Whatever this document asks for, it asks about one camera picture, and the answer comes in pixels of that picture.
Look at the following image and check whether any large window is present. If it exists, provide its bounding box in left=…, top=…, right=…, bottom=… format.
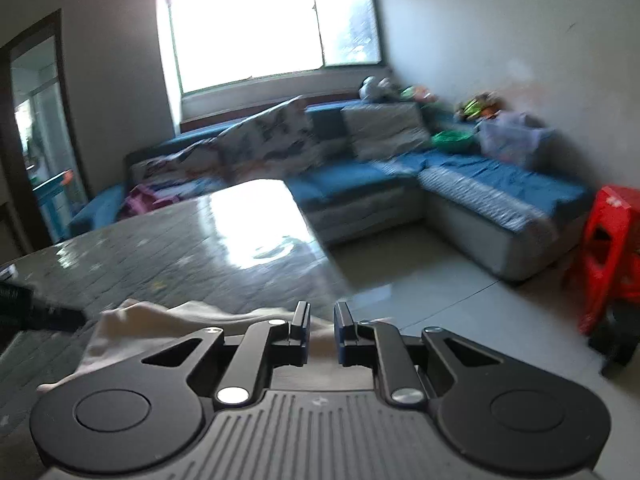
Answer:
left=155, top=0, right=392, bottom=97

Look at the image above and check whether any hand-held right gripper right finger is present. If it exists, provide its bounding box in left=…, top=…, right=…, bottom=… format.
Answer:
left=333, top=301, right=501, bottom=406

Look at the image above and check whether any clear plastic bag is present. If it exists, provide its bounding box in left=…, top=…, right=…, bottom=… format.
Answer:
left=477, top=110, right=557, bottom=167

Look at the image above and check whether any magenta cloth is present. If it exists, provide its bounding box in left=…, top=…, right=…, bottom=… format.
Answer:
left=120, top=182, right=162, bottom=218

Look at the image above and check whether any grey plush toy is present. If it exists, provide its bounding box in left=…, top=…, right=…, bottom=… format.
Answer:
left=359, top=76, right=397, bottom=102

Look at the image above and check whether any butterfly patterned blanket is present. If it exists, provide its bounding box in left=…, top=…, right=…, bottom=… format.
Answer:
left=130, top=95, right=321, bottom=196

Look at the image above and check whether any grey striped cushion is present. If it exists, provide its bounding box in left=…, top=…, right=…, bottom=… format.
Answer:
left=342, top=102, right=433, bottom=162

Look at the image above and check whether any dark wooden door frame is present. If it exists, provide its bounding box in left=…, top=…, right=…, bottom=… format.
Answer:
left=0, top=9, right=92, bottom=257

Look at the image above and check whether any dark object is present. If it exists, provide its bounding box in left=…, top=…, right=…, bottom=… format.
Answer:
left=589, top=305, right=640, bottom=377

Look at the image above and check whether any blue toy table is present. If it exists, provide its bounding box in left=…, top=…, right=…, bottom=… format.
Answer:
left=31, top=170, right=88, bottom=242

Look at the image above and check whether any red plastic stool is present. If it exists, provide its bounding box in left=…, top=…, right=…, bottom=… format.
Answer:
left=577, top=185, right=640, bottom=337

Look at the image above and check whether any pile of colourful toys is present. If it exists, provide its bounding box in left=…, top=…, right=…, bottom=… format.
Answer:
left=400, top=85, right=503, bottom=122

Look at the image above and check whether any green plastic basin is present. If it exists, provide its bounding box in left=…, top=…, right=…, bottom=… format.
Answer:
left=431, top=130, right=475, bottom=154

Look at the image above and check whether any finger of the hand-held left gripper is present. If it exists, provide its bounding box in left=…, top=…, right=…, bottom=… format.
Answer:
left=0, top=280, right=87, bottom=333

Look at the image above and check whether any blue corner sofa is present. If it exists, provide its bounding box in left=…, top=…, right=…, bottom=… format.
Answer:
left=67, top=100, right=596, bottom=282

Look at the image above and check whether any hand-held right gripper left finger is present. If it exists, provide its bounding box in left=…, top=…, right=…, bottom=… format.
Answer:
left=141, top=301, right=312, bottom=406

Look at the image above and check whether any beige cloth garment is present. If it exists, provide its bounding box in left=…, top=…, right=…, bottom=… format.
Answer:
left=37, top=299, right=401, bottom=393

